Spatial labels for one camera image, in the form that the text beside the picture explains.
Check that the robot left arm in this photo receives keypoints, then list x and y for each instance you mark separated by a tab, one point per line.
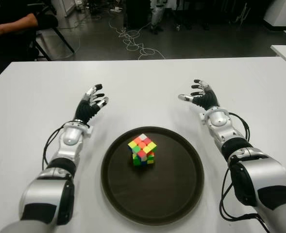
70	138

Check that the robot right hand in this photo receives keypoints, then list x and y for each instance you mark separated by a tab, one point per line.
207	99

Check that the black chair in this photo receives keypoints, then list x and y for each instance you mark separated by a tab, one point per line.
63	40

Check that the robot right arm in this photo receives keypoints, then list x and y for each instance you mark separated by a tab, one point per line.
261	177

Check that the white machine housing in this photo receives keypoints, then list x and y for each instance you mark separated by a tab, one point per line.
283	12

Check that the white cabinet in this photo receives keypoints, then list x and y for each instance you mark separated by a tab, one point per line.
67	7

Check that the multicoloured Rubik's cube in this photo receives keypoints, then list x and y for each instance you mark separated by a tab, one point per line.
141	150

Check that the background humanoid robot legs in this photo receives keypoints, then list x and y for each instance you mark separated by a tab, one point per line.
156	15

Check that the grey metal stand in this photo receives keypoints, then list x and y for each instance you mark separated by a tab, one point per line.
242	13

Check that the bystander black-clothed body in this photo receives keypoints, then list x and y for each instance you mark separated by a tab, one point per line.
6	9

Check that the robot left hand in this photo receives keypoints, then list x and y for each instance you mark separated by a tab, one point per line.
85	111

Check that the black cabinet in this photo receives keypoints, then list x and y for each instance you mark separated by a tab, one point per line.
138	14

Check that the dark brown round plate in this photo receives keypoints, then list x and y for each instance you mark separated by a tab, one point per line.
157	194

